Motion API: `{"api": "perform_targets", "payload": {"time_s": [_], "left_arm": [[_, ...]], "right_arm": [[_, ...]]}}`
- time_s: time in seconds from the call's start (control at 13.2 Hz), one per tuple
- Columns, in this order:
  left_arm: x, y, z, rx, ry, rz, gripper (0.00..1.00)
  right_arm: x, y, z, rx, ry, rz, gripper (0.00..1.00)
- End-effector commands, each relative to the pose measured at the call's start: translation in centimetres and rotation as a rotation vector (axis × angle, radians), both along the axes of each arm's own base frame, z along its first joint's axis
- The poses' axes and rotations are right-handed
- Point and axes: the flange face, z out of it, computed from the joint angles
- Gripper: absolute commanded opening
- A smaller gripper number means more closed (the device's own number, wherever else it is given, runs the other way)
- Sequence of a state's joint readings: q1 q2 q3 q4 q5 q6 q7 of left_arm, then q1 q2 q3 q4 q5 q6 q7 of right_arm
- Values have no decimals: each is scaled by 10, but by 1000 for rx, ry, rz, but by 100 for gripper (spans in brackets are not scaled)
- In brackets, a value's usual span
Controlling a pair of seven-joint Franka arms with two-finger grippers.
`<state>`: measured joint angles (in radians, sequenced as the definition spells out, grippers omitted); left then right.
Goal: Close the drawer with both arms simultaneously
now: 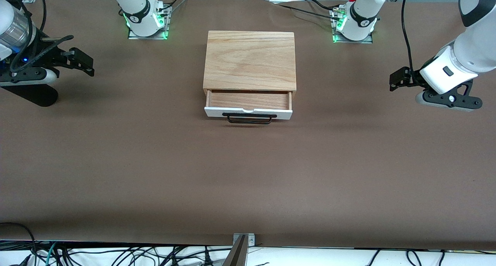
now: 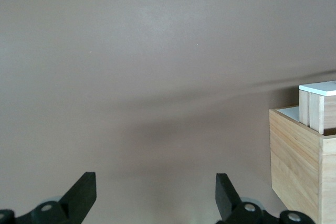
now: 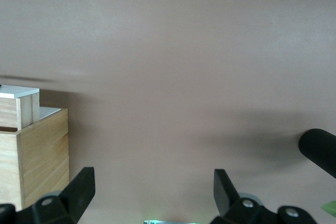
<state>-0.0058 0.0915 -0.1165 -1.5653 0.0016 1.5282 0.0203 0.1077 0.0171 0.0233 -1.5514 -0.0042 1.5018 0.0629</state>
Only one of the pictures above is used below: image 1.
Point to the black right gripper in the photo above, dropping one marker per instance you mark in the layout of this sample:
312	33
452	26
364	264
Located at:
43	54

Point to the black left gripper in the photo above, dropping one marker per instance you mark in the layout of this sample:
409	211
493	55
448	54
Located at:
413	77

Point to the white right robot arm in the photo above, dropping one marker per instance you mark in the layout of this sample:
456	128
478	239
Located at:
135	10

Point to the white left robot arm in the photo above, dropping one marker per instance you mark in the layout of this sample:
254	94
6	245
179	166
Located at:
472	53

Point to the wooden drawer cabinet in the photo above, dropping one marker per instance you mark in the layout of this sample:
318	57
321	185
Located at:
250	60

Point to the black cylindrical vase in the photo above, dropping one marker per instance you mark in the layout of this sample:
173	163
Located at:
35	95

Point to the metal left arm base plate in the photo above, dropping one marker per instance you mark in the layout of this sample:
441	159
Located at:
364	42

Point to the small metal bracket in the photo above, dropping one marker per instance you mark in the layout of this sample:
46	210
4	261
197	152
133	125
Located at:
250	239

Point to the grey camera mount pole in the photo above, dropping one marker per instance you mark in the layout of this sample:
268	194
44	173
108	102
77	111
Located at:
236	256

